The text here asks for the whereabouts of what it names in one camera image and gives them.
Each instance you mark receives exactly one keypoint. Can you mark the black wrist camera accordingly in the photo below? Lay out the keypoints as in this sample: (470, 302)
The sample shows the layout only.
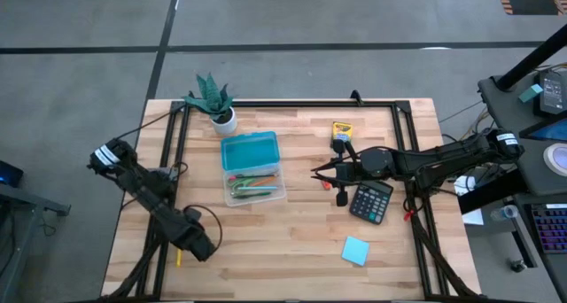
(342, 199)
(192, 214)

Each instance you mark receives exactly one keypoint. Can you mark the white paper sheet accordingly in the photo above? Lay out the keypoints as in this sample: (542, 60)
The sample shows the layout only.
(475, 219)

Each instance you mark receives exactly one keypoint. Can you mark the black caster wheel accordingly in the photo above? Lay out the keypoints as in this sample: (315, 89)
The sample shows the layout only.
(517, 266)

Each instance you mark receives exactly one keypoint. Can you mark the blue sticky note pad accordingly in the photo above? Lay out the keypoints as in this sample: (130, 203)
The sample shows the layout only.
(355, 251)

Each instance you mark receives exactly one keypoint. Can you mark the tablet blue screen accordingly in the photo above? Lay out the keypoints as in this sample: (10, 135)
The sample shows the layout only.
(553, 132)

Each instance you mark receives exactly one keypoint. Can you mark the yellow green crayon box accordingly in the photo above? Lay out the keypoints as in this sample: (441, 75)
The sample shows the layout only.
(342, 130)

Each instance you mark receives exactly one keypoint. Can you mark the black aluminium rig frame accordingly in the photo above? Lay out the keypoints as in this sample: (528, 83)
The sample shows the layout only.
(310, 103)

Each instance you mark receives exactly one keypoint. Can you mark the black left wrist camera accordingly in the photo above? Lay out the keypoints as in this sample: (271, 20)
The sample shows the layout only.
(192, 214)

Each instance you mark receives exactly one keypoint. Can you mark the black pencil pink eraser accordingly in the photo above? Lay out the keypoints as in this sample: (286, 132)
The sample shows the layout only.
(254, 176)

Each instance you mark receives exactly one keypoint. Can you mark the yellow pencil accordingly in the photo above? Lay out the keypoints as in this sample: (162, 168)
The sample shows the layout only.
(179, 258)

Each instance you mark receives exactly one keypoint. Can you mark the clear water bottle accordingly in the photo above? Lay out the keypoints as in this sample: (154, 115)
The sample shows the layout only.
(505, 212)

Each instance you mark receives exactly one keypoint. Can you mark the black device blue light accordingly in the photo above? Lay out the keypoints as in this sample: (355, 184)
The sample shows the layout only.
(11, 174)

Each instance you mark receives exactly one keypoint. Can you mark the orange-red eraser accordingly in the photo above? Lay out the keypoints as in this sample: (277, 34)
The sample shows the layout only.
(326, 185)

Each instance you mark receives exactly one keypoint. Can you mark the small teal box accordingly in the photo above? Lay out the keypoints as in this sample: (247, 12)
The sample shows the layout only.
(530, 93)

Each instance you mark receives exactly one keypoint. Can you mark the black pole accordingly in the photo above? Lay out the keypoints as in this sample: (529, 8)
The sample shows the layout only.
(531, 59)

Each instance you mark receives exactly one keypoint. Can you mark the black desk calculator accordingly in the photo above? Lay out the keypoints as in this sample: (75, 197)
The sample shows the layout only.
(371, 203)

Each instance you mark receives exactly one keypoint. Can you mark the teal pen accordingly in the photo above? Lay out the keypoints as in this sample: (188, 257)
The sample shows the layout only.
(261, 188)

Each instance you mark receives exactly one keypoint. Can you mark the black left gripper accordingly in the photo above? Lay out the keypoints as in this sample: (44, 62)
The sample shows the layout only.
(195, 241)

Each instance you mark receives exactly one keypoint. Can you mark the black power adapter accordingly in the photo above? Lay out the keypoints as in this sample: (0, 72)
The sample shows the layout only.
(551, 92)

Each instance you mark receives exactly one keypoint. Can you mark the orange pencil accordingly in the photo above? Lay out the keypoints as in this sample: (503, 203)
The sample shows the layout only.
(266, 181)

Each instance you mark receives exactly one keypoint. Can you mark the green pen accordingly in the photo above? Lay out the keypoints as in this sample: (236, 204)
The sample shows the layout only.
(252, 195)

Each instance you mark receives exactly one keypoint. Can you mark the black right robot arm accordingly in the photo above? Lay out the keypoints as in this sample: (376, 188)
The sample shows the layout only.
(443, 161)

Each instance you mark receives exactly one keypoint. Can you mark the clear pencil box teal lid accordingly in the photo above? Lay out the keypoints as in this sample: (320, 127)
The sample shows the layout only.
(250, 154)

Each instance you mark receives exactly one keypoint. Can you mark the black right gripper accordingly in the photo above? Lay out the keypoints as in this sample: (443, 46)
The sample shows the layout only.
(376, 163)

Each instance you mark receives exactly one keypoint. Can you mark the dark grey side desk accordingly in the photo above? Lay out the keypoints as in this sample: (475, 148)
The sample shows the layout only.
(505, 117)

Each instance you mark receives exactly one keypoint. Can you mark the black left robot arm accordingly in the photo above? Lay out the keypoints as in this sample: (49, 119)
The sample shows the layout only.
(146, 188)

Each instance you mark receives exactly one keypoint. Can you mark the grey metal desk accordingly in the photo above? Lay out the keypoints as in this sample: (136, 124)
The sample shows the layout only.
(26, 196)

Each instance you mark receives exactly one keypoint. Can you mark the green plant white pot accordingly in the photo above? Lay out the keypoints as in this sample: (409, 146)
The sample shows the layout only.
(212, 99)

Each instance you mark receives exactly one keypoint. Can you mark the black keyboard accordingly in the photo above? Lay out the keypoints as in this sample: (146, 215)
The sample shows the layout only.
(551, 227)

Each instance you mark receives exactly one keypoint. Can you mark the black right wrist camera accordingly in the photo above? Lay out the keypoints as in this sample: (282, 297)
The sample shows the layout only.
(342, 199)

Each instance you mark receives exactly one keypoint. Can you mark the black clamp mount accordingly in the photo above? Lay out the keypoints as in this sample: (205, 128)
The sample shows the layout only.
(355, 97)

